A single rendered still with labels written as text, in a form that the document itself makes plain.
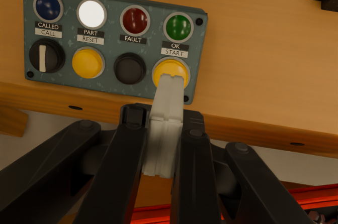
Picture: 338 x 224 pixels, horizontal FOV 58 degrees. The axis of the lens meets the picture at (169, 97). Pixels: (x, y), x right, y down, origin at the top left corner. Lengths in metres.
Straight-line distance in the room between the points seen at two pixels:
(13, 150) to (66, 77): 1.02
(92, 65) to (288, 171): 1.09
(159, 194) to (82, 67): 0.18
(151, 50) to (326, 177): 1.15
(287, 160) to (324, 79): 0.96
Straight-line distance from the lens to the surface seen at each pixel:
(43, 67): 0.27
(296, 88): 0.31
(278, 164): 1.26
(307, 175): 1.31
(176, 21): 0.25
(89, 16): 0.26
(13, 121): 1.19
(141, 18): 0.25
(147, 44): 0.25
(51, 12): 0.27
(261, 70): 0.31
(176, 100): 0.15
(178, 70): 0.25
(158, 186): 0.37
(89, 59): 0.26
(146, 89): 0.26
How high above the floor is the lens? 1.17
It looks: 75 degrees down
